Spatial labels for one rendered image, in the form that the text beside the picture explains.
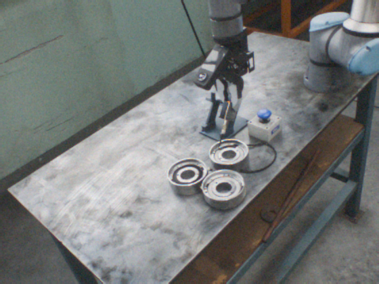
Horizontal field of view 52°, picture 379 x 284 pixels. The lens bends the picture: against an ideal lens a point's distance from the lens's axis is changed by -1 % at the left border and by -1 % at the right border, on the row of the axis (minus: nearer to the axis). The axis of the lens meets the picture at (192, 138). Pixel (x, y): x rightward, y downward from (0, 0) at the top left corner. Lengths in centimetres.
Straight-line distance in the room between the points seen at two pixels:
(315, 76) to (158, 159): 57
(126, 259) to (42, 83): 173
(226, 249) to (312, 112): 48
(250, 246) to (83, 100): 176
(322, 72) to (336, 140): 33
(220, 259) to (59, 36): 174
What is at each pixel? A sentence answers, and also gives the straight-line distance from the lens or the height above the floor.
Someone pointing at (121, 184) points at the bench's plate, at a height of 80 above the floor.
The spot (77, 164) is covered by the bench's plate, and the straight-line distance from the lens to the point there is 121.
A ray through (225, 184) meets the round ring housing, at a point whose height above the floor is 82.
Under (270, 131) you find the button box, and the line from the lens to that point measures 111.
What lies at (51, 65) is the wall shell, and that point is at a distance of 249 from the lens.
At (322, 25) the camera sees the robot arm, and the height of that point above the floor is 102.
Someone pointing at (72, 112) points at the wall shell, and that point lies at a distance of 264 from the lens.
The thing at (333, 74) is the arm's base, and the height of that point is 86.
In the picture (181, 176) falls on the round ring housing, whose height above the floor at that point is 82.
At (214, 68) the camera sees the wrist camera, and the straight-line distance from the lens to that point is 94.
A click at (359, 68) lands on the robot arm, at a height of 95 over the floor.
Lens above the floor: 150
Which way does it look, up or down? 36 degrees down
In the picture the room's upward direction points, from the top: 11 degrees counter-clockwise
